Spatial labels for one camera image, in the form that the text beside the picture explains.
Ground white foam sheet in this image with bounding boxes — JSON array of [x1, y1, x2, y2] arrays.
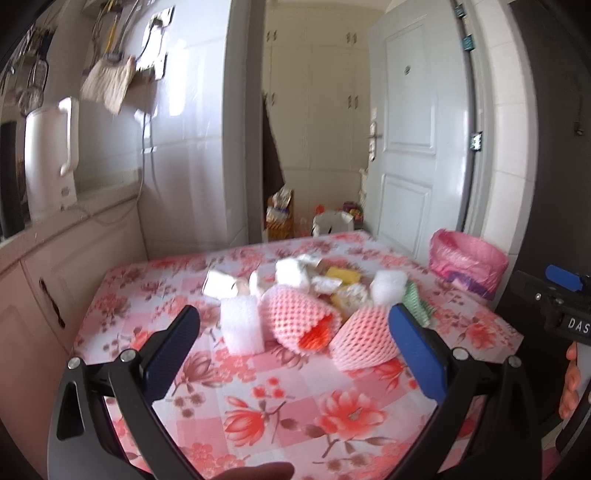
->
[[370, 270, 408, 306]]

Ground pink foam fruit net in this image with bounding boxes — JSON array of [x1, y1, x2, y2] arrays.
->
[[259, 285, 342, 355]]

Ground patterned paper wrapper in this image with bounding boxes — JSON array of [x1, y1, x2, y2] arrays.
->
[[331, 283, 370, 316]]

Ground white plastic bag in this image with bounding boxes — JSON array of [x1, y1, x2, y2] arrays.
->
[[274, 254, 322, 293]]

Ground pink-lined trash bin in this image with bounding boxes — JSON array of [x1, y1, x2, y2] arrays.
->
[[429, 229, 509, 301]]

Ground kitchen counter cabinet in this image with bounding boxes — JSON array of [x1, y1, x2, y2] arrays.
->
[[1, 182, 146, 477]]

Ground person's right hand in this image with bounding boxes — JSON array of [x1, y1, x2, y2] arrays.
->
[[559, 343, 581, 420]]

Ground person's left hand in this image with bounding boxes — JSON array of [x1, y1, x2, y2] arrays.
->
[[212, 462, 294, 480]]

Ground green striped cloth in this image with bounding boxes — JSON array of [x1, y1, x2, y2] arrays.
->
[[402, 280, 436, 328]]

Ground white foam block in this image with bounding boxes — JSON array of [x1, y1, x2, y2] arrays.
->
[[221, 295, 264, 356]]

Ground crumpled white tissue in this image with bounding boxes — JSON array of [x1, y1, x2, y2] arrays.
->
[[201, 269, 254, 302]]

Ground white entrance door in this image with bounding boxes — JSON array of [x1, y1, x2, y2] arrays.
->
[[365, 1, 474, 265]]

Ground pink floral tablecloth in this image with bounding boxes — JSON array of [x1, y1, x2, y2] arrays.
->
[[74, 232, 522, 479]]

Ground yellow sponge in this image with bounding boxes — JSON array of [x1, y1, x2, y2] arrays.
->
[[325, 266, 362, 285]]

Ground white bucket on floor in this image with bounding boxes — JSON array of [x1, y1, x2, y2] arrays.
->
[[311, 210, 355, 237]]

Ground wooden stool with bags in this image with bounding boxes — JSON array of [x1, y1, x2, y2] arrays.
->
[[264, 186, 294, 242]]

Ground white electric kettle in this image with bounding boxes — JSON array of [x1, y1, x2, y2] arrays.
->
[[24, 97, 79, 223]]

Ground dark hanging coat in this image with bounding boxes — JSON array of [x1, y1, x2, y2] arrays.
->
[[262, 98, 286, 205]]

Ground cream wardrobe cabinets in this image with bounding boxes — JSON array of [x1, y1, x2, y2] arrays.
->
[[263, 1, 384, 224]]

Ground beige hanging dish cloth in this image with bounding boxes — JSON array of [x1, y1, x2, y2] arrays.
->
[[80, 56, 136, 115]]

